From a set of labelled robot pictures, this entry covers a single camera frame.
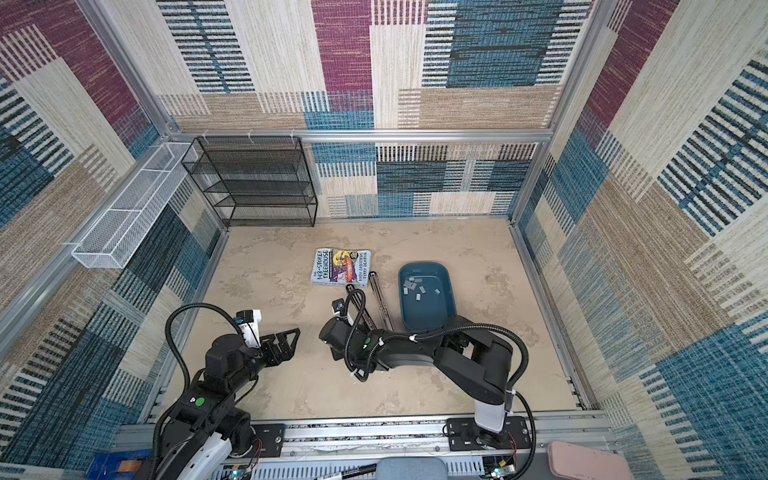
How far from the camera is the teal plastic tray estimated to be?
96cm

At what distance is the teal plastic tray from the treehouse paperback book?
130 millimetres

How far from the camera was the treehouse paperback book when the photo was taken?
104cm
